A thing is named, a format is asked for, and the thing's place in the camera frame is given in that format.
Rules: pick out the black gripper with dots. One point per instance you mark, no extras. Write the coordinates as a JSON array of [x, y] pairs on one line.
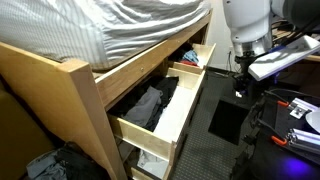
[[244, 71]]

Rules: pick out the large wooden drawer with clothes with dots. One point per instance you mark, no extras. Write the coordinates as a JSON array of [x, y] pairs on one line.
[[176, 113]]

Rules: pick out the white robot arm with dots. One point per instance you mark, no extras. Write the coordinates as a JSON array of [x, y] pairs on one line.
[[246, 20]]

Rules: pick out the small wooden drawer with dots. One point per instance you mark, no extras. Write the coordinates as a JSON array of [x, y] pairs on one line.
[[205, 53]]

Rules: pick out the low wooden drawer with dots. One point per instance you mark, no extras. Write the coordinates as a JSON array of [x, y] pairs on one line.
[[166, 173]]

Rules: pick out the white flat panel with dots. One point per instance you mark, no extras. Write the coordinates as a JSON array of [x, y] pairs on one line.
[[283, 58]]

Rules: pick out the orange clamp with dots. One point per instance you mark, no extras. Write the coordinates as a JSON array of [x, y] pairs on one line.
[[278, 140], [283, 104]]

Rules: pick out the light blue cloth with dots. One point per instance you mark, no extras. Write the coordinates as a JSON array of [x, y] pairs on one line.
[[191, 56]]

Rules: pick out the red cloth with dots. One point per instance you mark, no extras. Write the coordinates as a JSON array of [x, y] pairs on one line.
[[189, 62]]

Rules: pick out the black garment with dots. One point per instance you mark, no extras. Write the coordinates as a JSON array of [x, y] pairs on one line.
[[168, 86]]

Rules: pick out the grey garment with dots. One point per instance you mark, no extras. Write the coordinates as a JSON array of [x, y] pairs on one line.
[[143, 108]]

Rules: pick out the mattress with striped sheet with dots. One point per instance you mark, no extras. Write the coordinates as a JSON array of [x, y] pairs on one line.
[[83, 26]]

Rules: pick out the black floor clothes pile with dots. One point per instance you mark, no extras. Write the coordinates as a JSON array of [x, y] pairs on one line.
[[80, 163]]

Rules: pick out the grey floor cloth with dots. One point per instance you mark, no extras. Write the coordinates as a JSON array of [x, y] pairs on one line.
[[45, 166]]

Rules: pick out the brown furniture panel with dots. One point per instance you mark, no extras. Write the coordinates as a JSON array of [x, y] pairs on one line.
[[20, 140]]

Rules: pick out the wooden bed frame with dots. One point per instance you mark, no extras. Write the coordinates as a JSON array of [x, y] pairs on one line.
[[80, 110]]

